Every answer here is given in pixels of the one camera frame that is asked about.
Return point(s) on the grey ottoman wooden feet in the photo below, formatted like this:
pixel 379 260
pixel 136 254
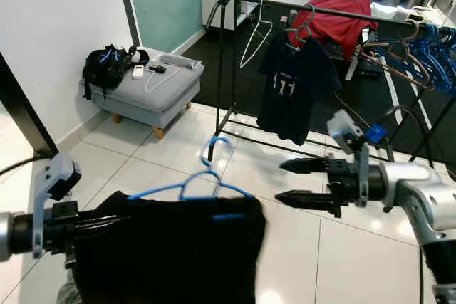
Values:
pixel 149 97

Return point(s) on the small black device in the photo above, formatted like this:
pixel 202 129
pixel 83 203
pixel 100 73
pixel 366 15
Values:
pixel 157 69

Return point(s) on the white low platform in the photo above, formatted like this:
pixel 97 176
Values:
pixel 392 8

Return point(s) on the black printed t-shirt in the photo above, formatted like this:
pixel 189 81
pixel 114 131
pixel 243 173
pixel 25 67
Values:
pixel 171 254

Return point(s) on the small white remote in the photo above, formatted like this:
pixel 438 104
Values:
pixel 138 72

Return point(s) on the black metal clothes rack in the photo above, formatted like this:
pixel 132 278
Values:
pixel 328 11

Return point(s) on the navy t-shirt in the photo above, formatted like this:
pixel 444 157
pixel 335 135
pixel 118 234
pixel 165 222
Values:
pixel 296 94

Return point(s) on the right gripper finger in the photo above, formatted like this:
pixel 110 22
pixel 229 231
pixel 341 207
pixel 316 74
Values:
pixel 310 166
pixel 308 201

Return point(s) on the copper metal hanger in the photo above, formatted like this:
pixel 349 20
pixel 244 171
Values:
pixel 395 46
pixel 388 58

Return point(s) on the green hanger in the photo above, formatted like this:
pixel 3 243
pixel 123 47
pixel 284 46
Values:
pixel 312 19

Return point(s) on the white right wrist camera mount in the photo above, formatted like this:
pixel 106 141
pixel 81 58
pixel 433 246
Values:
pixel 345 129

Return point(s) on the red cloth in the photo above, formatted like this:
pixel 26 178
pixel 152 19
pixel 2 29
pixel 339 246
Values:
pixel 342 30

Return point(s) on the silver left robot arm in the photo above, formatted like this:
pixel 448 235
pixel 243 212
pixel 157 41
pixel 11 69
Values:
pixel 7 236

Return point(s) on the flat grey device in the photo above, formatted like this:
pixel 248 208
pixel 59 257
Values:
pixel 179 61

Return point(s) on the black door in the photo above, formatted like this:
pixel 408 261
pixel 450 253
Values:
pixel 21 112

